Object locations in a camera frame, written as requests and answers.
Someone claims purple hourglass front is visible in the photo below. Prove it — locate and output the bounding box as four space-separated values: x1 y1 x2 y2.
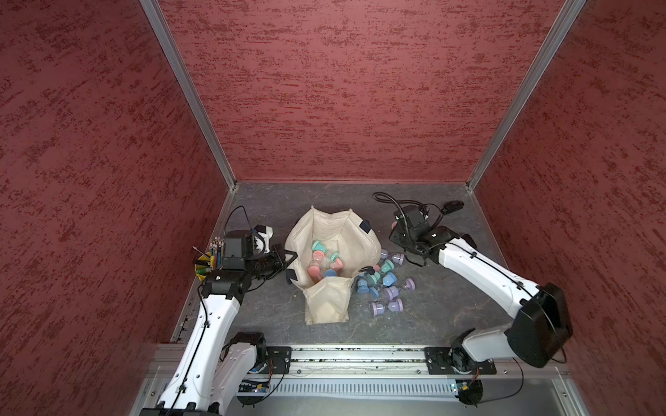
370 298 404 317

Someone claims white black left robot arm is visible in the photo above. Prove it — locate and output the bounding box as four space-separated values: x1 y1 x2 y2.
140 244 298 415

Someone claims purple hourglass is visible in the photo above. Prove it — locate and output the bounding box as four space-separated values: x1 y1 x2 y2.
370 298 404 317
381 250 405 267
384 277 416 301

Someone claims small black device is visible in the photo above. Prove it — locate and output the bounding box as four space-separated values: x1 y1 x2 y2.
440 200 465 216

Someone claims purple hourglass back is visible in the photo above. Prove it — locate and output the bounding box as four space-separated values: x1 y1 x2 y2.
381 250 405 267

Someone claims cream canvas tote bag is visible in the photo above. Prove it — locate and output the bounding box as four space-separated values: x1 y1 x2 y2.
285 207 382 325

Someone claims yellow pencil holder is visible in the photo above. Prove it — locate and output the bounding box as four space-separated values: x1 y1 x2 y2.
193 237 224 282

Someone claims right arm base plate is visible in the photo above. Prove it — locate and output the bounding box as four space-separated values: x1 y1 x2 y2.
423 347 497 376

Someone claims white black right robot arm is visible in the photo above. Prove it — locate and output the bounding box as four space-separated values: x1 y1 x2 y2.
372 192 573 374

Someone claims aluminium front rail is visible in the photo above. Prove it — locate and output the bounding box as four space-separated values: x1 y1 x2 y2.
145 342 565 378

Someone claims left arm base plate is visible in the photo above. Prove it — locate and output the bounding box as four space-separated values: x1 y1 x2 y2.
248 346 293 375

